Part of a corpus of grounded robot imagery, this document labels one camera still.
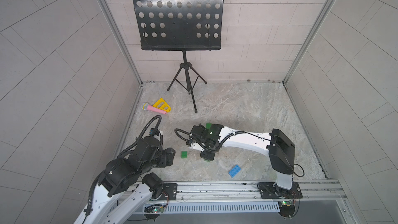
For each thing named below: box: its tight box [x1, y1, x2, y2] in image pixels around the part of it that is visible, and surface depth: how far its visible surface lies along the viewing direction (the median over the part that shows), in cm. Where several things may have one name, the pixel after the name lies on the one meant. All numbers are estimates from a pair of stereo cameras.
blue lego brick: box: [228, 163, 242, 179], surface depth 78 cm
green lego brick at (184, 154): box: [180, 150, 189, 159], surface depth 83 cm
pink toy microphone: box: [140, 102, 168, 115], surface depth 101 cm
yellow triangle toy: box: [152, 98, 172, 113], surface depth 104 cm
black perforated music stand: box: [134, 0, 224, 114], surface depth 71 cm
